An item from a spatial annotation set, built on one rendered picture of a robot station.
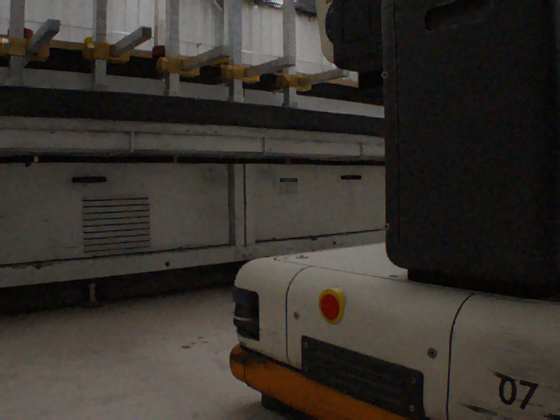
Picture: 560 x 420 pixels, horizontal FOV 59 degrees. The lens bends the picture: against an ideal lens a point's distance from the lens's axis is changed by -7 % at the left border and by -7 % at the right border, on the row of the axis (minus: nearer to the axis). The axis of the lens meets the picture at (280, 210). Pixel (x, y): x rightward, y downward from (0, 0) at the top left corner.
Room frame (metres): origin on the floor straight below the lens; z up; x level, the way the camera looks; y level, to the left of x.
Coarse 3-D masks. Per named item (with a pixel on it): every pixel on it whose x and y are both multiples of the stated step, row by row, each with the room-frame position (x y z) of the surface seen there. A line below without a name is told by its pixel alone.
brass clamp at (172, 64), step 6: (162, 60) 1.66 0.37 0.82; (168, 60) 1.67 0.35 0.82; (174, 60) 1.68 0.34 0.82; (180, 60) 1.70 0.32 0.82; (162, 66) 1.66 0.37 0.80; (168, 66) 1.67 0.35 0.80; (174, 66) 1.68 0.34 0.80; (180, 66) 1.70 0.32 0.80; (162, 72) 1.68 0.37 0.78; (174, 72) 1.69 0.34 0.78; (180, 72) 1.70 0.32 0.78; (186, 72) 1.71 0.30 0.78; (192, 72) 1.72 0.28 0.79; (198, 72) 1.74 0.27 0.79
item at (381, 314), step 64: (320, 256) 0.96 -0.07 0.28; (384, 256) 0.94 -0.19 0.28; (256, 320) 0.90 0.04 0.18; (320, 320) 0.75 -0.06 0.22; (384, 320) 0.65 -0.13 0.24; (448, 320) 0.58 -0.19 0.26; (512, 320) 0.53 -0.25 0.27; (256, 384) 0.87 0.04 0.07; (320, 384) 0.75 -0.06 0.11; (384, 384) 0.65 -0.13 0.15; (448, 384) 0.58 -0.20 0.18; (512, 384) 0.51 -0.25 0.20
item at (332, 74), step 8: (320, 72) 1.91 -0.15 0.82; (328, 72) 1.88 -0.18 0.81; (336, 72) 1.85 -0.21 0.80; (344, 72) 1.82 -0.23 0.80; (304, 80) 1.98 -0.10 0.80; (312, 80) 1.95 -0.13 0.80; (320, 80) 1.92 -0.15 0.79; (328, 80) 1.92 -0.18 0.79; (272, 88) 2.14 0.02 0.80; (280, 88) 2.10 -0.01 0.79
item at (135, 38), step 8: (136, 32) 1.38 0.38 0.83; (144, 32) 1.36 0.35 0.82; (152, 32) 1.37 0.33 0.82; (120, 40) 1.48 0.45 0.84; (128, 40) 1.43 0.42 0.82; (136, 40) 1.39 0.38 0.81; (144, 40) 1.39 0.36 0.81; (112, 48) 1.53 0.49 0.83; (120, 48) 1.47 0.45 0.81; (128, 48) 1.47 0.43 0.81; (112, 56) 1.55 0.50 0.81
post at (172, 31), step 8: (168, 0) 1.69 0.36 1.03; (176, 0) 1.69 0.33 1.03; (168, 8) 1.69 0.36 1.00; (176, 8) 1.69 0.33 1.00; (168, 16) 1.69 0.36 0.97; (176, 16) 1.69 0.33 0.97; (168, 24) 1.69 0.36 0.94; (176, 24) 1.69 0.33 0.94; (168, 32) 1.69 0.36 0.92; (176, 32) 1.69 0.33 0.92; (168, 40) 1.69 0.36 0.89; (176, 40) 1.69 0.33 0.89; (168, 48) 1.69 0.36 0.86; (176, 48) 1.69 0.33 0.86; (176, 56) 1.69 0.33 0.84; (168, 72) 1.68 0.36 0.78; (168, 80) 1.69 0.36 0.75; (176, 80) 1.69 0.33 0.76; (168, 88) 1.69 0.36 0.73; (176, 88) 1.69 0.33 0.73
